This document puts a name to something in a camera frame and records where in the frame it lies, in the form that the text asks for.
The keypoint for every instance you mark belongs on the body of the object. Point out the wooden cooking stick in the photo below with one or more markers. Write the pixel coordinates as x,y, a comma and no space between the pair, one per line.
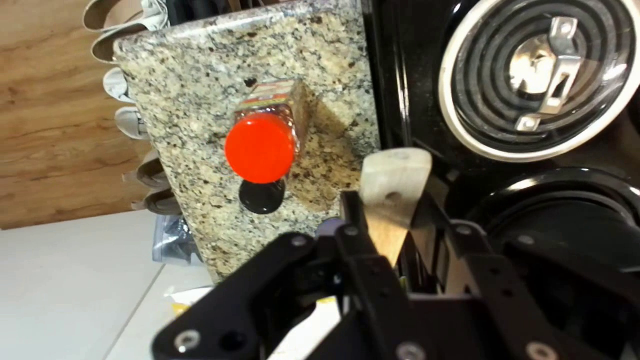
391,189

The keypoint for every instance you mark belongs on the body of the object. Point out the coil burner with chrome ring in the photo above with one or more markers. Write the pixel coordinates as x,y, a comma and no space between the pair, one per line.
527,80

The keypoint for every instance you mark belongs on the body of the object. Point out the black round lid bottle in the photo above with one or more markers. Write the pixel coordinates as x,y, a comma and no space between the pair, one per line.
262,198

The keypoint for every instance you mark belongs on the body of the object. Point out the black electric stove top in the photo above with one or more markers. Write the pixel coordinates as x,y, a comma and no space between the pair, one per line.
407,41

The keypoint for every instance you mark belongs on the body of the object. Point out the blue plastic package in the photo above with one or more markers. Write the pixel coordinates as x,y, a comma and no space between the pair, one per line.
173,243

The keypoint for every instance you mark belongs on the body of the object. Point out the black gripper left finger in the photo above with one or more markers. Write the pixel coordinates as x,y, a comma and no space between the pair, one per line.
377,314

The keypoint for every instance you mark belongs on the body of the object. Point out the bottle with red lid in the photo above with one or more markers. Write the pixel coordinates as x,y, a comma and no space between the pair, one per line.
268,131

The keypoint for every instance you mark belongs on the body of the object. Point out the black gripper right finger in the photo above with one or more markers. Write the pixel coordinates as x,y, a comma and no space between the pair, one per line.
478,309

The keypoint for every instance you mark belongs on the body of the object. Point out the black frying pan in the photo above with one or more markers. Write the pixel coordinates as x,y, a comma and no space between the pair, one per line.
572,238

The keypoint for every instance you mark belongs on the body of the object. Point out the white and yellow box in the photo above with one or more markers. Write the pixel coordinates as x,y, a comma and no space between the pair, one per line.
232,326

